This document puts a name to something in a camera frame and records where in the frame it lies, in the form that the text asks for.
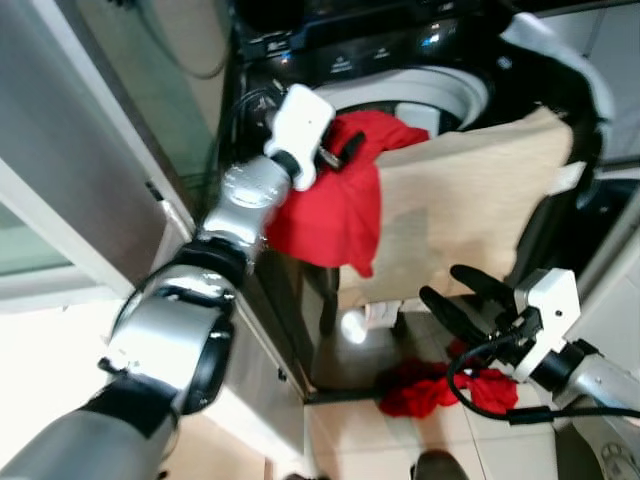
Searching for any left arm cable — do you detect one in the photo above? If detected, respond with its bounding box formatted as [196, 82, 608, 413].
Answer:
[208, 88, 291, 191]

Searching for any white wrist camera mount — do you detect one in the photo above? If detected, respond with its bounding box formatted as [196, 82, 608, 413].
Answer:
[265, 85, 336, 191]
[510, 268, 583, 383]

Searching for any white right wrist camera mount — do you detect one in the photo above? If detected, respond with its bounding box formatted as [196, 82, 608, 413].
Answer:
[510, 268, 583, 383]

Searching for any grey washer lid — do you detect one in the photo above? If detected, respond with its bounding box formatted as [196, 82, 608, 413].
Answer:
[500, 12, 616, 166]

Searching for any red garment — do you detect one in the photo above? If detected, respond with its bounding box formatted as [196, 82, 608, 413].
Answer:
[265, 110, 431, 279]
[378, 340, 521, 419]

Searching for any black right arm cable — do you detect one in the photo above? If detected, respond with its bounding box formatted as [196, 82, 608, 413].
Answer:
[447, 330, 640, 426]

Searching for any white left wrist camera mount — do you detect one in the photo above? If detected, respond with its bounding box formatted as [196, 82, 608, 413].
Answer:
[265, 85, 336, 191]

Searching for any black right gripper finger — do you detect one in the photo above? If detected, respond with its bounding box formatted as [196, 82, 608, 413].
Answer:
[450, 264, 519, 316]
[418, 287, 491, 346]

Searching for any black washing machine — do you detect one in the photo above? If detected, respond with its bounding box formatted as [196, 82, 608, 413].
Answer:
[210, 0, 640, 401]

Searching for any dark robot foot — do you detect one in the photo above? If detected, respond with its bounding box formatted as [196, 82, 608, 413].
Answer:
[412, 450, 471, 480]

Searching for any beige cloth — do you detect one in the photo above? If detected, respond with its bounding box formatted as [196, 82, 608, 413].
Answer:
[338, 108, 586, 311]

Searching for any green glass pane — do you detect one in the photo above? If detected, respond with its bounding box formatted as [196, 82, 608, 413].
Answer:
[75, 0, 233, 191]

